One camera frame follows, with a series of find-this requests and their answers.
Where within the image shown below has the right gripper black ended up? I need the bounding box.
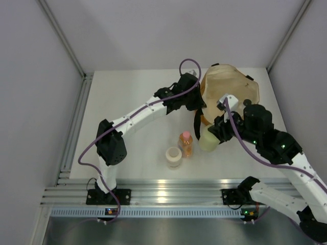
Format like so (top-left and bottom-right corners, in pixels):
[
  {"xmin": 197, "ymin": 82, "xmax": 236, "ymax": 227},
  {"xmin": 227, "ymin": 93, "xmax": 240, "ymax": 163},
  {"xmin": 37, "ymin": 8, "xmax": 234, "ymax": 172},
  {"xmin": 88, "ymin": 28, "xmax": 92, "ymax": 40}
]
[{"xmin": 208, "ymin": 109, "xmax": 261, "ymax": 145}]

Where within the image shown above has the green bottle white cap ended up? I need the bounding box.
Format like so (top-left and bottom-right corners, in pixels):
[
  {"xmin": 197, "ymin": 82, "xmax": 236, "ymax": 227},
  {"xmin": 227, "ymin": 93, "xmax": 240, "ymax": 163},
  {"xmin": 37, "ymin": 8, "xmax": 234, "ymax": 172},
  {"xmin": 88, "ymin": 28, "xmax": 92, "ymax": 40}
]
[{"xmin": 199, "ymin": 125, "xmax": 220, "ymax": 152}]

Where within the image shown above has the tan canvas bag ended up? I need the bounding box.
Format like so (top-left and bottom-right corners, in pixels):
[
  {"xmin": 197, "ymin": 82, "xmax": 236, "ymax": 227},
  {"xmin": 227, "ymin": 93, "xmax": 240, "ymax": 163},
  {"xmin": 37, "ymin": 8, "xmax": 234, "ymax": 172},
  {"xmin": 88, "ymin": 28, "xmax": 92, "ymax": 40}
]
[{"xmin": 194, "ymin": 63, "xmax": 260, "ymax": 139}]

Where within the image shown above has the orange bottle pink cap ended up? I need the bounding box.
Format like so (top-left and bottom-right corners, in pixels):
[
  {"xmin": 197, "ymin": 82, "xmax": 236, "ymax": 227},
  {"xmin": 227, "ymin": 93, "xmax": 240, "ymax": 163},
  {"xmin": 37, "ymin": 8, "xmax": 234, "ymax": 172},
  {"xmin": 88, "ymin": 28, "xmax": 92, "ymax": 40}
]
[{"xmin": 178, "ymin": 131, "xmax": 193, "ymax": 158}]

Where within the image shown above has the cream jar bottle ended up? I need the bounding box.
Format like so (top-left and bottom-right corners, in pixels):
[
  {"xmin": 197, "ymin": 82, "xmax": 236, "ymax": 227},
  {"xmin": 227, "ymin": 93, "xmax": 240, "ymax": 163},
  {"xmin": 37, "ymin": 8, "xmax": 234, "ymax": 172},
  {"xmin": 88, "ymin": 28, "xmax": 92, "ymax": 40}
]
[{"xmin": 165, "ymin": 146, "xmax": 182, "ymax": 170}]

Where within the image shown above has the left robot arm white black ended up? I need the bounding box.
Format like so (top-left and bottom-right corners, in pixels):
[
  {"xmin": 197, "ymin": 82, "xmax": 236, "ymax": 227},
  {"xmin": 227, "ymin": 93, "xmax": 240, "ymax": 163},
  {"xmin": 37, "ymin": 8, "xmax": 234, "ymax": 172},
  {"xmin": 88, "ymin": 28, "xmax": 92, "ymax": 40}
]
[{"xmin": 86, "ymin": 72, "xmax": 206, "ymax": 205}]

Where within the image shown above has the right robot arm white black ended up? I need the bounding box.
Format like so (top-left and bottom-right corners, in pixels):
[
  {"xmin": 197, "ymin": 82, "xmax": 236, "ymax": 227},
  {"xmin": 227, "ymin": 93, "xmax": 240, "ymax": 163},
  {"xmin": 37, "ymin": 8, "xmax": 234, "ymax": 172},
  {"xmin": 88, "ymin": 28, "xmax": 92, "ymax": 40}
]
[{"xmin": 208, "ymin": 94, "xmax": 326, "ymax": 244}]

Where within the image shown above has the small bottle black cap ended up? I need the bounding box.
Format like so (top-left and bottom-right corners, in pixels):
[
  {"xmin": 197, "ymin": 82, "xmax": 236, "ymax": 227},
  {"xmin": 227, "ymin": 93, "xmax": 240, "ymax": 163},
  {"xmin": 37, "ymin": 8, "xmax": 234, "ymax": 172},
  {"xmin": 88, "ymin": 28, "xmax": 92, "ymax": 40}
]
[{"xmin": 243, "ymin": 99, "xmax": 252, "ymax": 107}]

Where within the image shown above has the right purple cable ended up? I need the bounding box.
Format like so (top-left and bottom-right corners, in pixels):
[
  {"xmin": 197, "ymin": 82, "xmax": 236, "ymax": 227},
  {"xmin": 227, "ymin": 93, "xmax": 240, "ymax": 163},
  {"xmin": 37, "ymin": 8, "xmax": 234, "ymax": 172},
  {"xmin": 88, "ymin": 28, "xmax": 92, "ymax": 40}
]
[{"xmin": 222, "ymin": 98, "xmax": 327, "ymax": 225}]

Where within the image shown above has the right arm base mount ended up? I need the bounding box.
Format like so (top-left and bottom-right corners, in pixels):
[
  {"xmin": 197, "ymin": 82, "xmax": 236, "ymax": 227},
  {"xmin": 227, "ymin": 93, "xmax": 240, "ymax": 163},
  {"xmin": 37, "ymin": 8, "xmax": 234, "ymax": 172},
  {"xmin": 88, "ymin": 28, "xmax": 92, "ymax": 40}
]
[{"xmin": 221, "ymin": 188, "xmax": 243, "ymax": 208}]

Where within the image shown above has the left aluminium frame post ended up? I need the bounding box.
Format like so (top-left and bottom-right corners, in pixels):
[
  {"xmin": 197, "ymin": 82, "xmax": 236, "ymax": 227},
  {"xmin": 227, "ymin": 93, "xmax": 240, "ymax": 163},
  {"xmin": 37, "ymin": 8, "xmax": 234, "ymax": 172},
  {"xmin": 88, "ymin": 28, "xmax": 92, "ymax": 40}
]
[{"xmin": 38, "ymin": 0, "xmax": 86, "ymax": 77}]

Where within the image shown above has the aluminium frame post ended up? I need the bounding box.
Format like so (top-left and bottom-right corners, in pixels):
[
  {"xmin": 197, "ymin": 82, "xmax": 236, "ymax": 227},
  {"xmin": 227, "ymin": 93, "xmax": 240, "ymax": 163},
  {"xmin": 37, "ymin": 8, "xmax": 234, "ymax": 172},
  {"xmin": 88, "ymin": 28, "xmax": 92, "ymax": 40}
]
[
  {"xmin": 38, "ymin": 0, "xmax": 86, "ymax": 77},
  {"xmin": 266, "ymin": 0, "xmax": 314, "ymax": 74}
]

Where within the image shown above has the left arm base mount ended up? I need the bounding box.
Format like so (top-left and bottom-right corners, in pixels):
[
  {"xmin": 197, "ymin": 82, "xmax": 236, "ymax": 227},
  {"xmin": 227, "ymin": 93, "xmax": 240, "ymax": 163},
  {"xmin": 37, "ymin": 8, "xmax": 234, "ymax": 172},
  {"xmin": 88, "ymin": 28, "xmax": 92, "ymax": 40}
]
[{"xmin": 86, "ymin": 188, "xmax": 131, "ymax": 205}]

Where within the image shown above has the right aluminium frame post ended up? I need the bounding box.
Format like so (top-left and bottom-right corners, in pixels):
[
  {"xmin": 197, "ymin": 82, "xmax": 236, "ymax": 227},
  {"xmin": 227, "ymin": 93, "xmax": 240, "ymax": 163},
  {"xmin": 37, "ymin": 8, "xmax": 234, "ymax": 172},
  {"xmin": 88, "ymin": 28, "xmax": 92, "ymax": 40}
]
[{"xmin": 266, "ymin": 0, "xmax": 314, "ymax": 74}]

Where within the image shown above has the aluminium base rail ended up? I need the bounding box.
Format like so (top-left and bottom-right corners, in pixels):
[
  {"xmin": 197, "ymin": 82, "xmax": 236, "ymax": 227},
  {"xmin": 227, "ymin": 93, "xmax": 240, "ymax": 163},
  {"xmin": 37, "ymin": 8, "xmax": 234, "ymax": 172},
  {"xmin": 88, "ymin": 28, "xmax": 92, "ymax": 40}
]
[{"xmin": 40, "ymin": 179, "xmax": 241, "ymax": 206}]

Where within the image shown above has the grey slotted cable duct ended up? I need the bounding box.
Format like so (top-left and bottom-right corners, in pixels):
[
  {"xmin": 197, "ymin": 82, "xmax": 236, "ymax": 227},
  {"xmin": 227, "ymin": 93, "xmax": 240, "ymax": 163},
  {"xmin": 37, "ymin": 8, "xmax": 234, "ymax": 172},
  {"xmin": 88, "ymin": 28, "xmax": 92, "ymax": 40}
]
[{"xmin": 51, "ymin": 207, "xmax": 255, "ymax": 218}]

